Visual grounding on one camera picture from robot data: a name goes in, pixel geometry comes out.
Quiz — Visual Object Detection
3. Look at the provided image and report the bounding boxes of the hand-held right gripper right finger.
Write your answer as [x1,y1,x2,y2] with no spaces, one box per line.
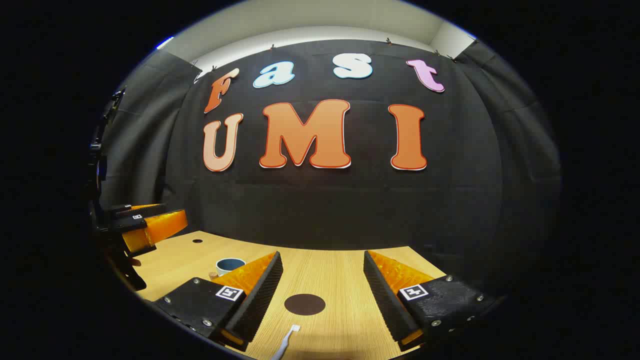
[363,250,501,352]

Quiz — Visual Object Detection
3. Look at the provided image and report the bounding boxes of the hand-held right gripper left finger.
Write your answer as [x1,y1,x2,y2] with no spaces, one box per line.
[150,251,284,352]

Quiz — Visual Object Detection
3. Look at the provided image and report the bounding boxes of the dark brown round coaster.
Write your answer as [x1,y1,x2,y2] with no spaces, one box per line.
[284,293,327,316]

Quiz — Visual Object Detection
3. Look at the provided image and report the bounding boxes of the pale green cup wooden handle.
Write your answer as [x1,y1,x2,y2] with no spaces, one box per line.
[208,257,246,279]

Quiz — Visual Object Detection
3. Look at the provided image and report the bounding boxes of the white toothbrush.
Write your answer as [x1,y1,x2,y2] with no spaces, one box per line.
[270,324,301,360]

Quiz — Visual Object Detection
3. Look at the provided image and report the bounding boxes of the wooden desktop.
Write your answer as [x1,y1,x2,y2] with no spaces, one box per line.
[131,230,448,360]

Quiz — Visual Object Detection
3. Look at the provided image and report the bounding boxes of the black backdrop cloth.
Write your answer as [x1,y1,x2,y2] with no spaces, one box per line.
[95,39,563,301]

